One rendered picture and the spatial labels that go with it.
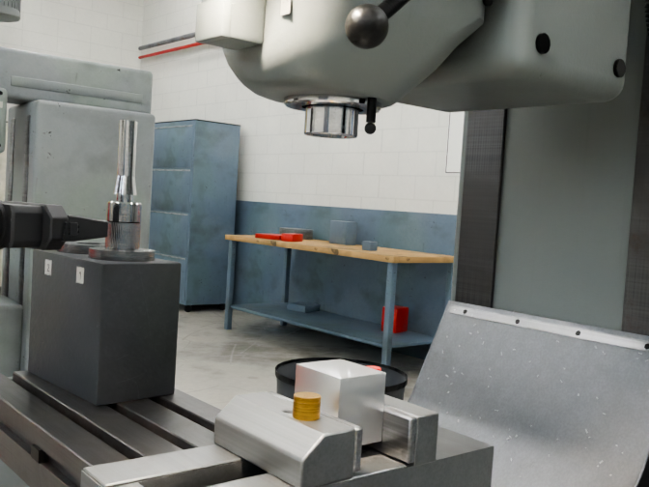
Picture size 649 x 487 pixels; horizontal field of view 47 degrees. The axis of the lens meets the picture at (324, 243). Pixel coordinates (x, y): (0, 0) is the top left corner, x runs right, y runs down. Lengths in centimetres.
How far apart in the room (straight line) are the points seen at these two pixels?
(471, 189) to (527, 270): 14
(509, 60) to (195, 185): 728
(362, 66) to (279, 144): 721
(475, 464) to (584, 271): 31
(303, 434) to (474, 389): 42
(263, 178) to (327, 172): 105
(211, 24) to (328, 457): 34
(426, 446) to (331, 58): 33
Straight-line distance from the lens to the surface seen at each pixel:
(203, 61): 927
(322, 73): 60
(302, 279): 740
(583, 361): 91
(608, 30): 80
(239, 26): 60
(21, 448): 103
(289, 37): 59
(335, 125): 65
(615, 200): 92
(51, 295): 114
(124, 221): 106
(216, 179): 803
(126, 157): 107
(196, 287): 799
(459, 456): 70
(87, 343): 105
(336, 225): 653
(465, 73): 71
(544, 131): 97
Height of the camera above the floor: 122
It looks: 3 degrees down
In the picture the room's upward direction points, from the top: 4 degrees clockwise
